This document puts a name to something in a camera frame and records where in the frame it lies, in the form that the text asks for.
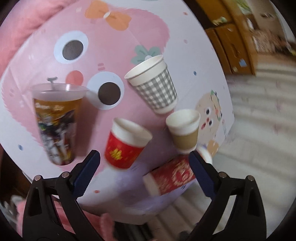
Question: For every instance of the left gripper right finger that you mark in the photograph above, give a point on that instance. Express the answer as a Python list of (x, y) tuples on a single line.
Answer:
[(247, 218)]

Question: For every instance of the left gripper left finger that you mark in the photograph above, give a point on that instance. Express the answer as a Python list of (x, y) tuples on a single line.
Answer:
[(40, 217)]

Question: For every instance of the grey checkered paper cup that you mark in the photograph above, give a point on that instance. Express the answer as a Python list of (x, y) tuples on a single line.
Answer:
[(153, 83)]

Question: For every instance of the tall red patterned cup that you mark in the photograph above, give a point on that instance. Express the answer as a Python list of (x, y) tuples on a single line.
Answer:
[(170, 176)]

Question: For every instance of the brown sleeve paper cup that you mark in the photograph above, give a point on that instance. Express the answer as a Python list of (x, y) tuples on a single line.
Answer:
[(184, 127)]

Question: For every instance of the clear printed plastic cup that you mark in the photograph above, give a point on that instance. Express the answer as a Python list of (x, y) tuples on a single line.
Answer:
[(56, 108)]

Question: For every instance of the small red paper cup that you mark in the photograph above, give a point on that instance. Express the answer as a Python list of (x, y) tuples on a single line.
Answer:
[(125, 143)]

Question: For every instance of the white floral curtain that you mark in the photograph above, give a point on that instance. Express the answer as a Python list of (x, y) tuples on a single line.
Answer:
[(261, 141)]

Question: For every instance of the cartoon monster tablecloth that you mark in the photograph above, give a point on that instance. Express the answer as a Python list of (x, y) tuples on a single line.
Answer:
[(94, 44)]

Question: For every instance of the patterned cardboard box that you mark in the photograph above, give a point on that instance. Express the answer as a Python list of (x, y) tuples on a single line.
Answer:
[(269, 43)]

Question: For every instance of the wooden desk with drawers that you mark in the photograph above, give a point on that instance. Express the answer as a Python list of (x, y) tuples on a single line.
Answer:
[(230, 36)]

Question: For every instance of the pink fluffy bed blanket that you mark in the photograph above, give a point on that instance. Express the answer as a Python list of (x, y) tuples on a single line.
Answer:
[(25, 18)]

